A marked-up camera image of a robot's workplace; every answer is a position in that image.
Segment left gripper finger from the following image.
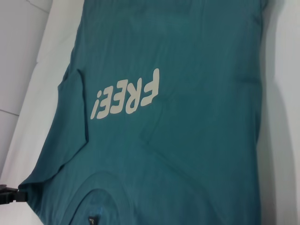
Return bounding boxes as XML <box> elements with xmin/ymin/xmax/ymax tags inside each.
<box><xmin>0</xmin><ymin>196</ymin><xmax>29</xmax><ymax>206</ymax></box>
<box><xmin>0</xmin><ymin>184</ymin><xmax>29</xmax><ymax>198</ymax></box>

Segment teal t-shirt with FREE print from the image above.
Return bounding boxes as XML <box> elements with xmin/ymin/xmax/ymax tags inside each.
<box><xmin>18</xmin><ymin>0</ymin><xmax>267</xmax><ymax>225</ymax></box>

